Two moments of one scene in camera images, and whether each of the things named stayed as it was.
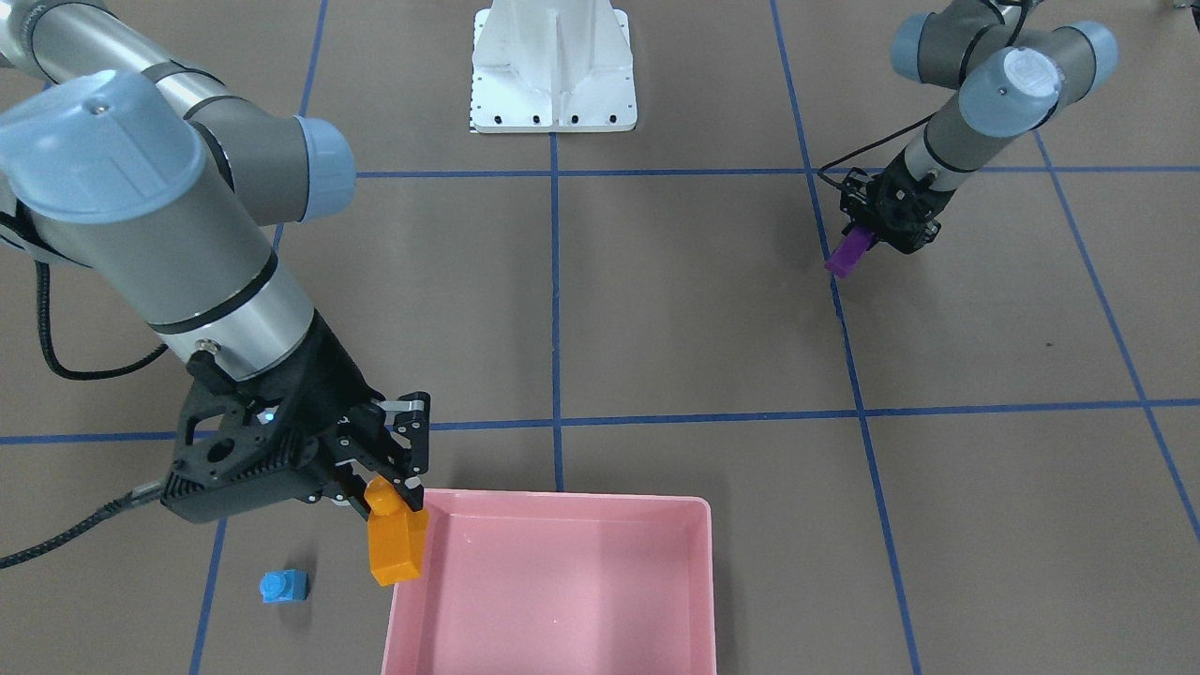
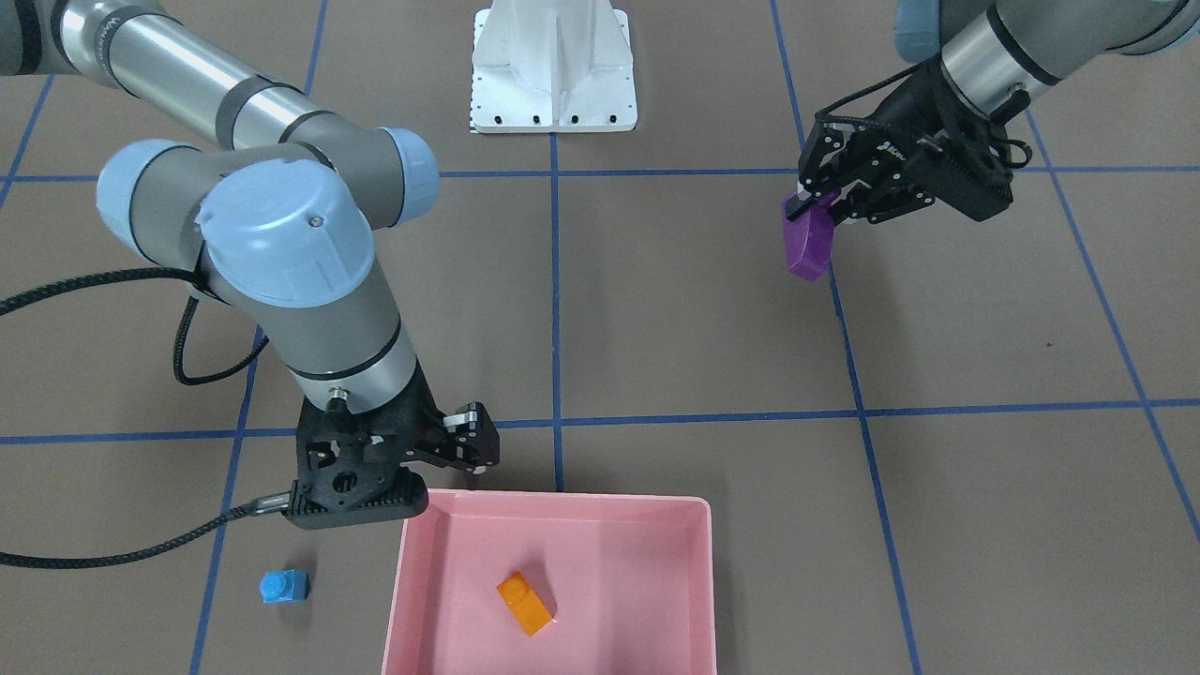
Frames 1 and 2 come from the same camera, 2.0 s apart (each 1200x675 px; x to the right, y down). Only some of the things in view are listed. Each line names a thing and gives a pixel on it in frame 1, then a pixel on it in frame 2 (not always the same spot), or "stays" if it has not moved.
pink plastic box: x=529 y=582 stays
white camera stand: x=552 y=67 stays
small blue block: x=285 y=585 stays
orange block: x=397 y=533 -> x=532 y=611
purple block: x=849 y=250 -> x=808 y=235
